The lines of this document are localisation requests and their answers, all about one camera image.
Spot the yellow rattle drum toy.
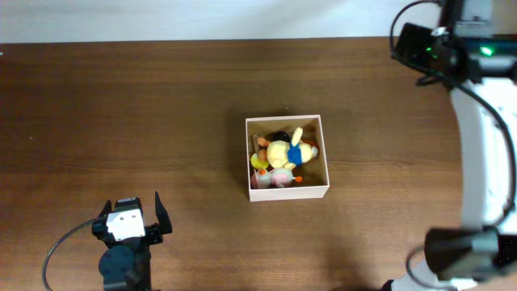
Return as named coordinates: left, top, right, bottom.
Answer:
left=250, top=134, right=269, bottom=170

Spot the white pink duck toy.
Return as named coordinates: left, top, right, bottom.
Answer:
left=250, top=168, right=304, bottom=189

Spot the yellow plush duck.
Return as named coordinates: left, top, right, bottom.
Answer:
left=258, top=127, right=319, bottom=170

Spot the black round puck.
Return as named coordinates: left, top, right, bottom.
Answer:
left=272, top=131, right=291, bottom=143

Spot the orange round plastic toy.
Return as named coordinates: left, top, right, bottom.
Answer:
left=303, top=141, right=317, bottom=147

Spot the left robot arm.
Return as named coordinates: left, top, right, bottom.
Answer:
left=91, top=193, right=173, bottom=291

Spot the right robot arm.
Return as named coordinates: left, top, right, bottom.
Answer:
left=384, top=0, right=516, bottom=291

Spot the white cardboard box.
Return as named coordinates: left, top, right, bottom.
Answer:
left=246, top=115, right=330, bottom=202

